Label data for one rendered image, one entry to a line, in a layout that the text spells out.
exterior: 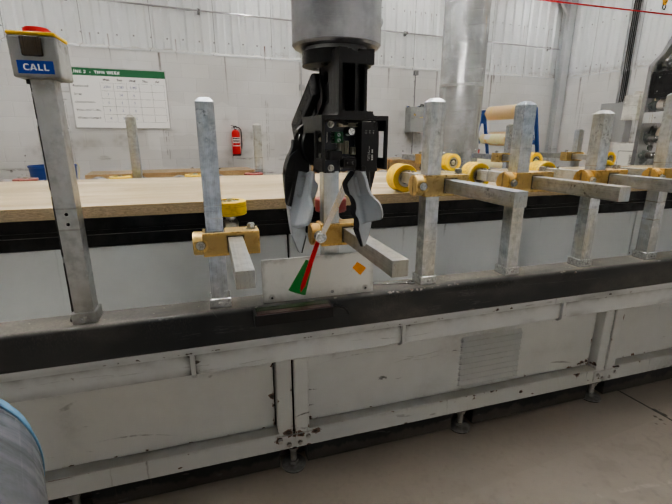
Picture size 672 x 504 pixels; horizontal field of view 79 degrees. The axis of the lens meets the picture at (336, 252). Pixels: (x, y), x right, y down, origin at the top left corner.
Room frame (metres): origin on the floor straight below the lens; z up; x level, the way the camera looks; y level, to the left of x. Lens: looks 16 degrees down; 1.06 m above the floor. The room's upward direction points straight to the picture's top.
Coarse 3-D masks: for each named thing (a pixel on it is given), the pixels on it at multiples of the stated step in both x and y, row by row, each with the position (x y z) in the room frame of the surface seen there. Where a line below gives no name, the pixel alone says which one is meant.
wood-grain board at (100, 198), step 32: (0, 192) 1.19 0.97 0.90; (32, 192) 1.19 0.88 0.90; (96, 192) 1.19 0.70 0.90; (128, 192) 1.19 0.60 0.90; (160, 192) 1.19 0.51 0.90; (192, 192) 1.19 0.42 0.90; (224, 192) 1.19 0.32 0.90; (256, 192) 1.19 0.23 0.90; (384, 192) 1.19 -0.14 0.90; (544, 192) 1.32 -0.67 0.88
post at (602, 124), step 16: (608, 112) 1.11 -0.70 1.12; (592, 128) 1.14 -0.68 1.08; (608, 128) 1.11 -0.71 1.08; (592, 144) 1.13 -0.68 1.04; (608, 144) 1.12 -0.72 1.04; (592, 160) 1.12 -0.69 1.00; (592, 208) 1.11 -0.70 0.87; (576, 224) 1.14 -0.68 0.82; (592, 224) 1.11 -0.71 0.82; (576, 240) 1.13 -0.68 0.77; (592, 240) 1.12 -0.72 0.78; (576, 256) 1.12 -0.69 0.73
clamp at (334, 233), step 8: (312, 224) 0.89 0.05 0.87; (320, 224) 0.89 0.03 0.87; (336, 224) 0.89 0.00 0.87; (344, 224) 0.90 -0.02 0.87; (352, 224) 0.90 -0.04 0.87; (312, 232) 0.88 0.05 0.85; (328, 232) 0.88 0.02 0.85; (336, 232) 0.89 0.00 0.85; (312, 240) 0.88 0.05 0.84; (328, 240) 0.88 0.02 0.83; (336, 240) 0.89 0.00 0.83
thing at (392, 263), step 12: (348, 228) 0.89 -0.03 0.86; (348, 240) 0.86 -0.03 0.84; (372, 240) 0.78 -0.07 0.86; (360, 252) 0.79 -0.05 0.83; (372, 252) 0.73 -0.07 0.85; (384, 252) 0.69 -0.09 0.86; (396, 252) 0.69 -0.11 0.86; (384, 264) 0.67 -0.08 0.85; (396, 264) 0.64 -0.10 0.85; (396, 276) 0.64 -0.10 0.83
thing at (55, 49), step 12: (12, 36) 0.72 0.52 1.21; (48, 36) 0.74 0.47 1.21; (12, 48) 0.72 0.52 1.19; (48, 48) 0.74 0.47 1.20; (60, 48) 0.76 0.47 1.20; (12, 60) 0.72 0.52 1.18; (36, 60) 0.73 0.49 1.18; (48, 60) 0.74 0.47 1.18; (60, 60) 0.75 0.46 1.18; (60, 72) 0.74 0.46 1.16
